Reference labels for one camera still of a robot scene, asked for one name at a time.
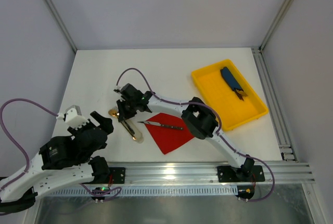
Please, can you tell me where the gold spoon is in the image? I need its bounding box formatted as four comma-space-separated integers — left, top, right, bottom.
108, 107, 138, 141

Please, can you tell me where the steak knife patterned handle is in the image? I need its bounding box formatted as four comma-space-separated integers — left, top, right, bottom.
138, 121, 184, 130

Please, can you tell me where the red paper napkin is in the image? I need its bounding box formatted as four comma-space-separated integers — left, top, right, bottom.
145, 113, 194, 155

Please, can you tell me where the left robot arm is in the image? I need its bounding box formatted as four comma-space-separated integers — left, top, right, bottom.
1, 107, 114, 215

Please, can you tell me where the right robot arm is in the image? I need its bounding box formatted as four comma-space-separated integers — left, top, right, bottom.
114, 83, 265, 182

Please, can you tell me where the left controller board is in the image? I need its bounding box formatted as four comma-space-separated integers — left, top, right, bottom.
92, 187, 111, 203

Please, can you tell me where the controller board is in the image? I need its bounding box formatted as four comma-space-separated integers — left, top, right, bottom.
236, 185, 255, 202
92, 187, 111, 203

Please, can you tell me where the yellow plastic bin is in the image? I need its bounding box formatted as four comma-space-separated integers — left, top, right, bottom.
191, 59, 268, 131

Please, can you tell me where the right controller board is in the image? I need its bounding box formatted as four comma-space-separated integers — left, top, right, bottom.
236, 185, 255, 202

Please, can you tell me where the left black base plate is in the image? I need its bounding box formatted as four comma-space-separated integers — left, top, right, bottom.
107, 167, 126, 185

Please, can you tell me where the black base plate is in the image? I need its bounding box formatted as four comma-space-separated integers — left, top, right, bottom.
216, 165, 265, 182
107, 167, 126, 185

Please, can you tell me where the left aluminium frame post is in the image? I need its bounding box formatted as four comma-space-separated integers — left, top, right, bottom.
43, 0, 78, 54

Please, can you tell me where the aluminium frame post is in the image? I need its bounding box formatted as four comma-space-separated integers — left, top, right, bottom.
43, 0, 78, 54
259, 0, 294, 53

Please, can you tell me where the slotted cable duct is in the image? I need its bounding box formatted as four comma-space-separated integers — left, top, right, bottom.
44, 185, 238, 197

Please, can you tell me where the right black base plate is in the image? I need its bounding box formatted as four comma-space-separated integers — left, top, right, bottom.
216, 165, 265, 182

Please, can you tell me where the right side aluminium rail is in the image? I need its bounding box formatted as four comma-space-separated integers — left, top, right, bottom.
251, 47, 298, 163

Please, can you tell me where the aluminium mounting rail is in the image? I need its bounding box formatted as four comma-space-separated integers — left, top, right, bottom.
108, 162, 315, 186

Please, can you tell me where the right aluminium frame post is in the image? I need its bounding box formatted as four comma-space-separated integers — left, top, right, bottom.
259, 0, 294, 53

